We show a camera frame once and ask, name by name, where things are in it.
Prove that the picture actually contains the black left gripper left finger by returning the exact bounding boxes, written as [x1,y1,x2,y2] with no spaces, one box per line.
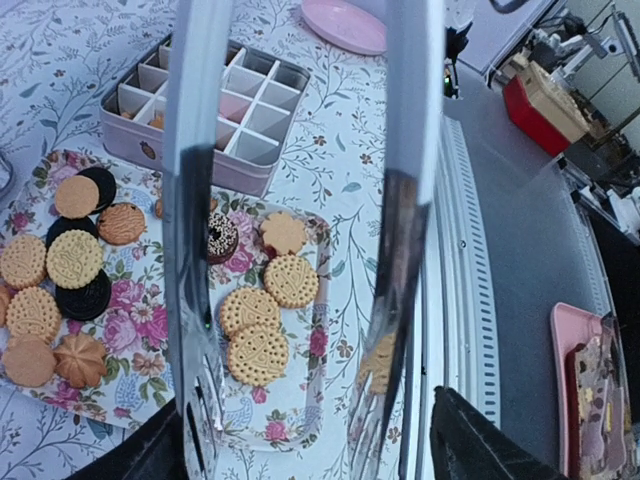
[67,400,188,480]

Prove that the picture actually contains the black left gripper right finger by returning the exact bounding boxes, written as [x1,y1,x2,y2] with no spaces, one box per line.
[430,386,565,480]

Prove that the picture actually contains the metal serving tongs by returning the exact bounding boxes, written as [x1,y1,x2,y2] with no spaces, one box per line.
[163,1,445,479]

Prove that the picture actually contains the floral rectangular tray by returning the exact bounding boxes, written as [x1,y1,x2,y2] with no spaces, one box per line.
[1,150,328,452]

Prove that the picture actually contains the pink tray outside table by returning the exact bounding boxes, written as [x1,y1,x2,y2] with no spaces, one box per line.
[549,301,636,480]

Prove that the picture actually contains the beige embossed round biscuit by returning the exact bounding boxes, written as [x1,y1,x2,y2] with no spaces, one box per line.
[46,229,103,290]

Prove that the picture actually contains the chocolate sprinkle donut cookie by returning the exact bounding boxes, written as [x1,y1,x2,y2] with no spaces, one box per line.
[207,212,239,265]

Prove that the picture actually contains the tan round cookie on black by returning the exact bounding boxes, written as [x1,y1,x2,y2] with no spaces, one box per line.
[54,175,99,219]

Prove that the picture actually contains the red box outside table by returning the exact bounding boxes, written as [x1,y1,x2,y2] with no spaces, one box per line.
[502,62,590,157]

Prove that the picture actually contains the pink divided cookie tin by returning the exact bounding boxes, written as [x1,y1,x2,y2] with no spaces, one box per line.
[100,37,310,197]

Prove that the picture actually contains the pink plate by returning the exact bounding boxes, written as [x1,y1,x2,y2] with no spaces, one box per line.
[301,0,387,56]

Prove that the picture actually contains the aluminium front rail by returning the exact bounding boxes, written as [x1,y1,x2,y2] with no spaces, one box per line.
[401,119,614,479]

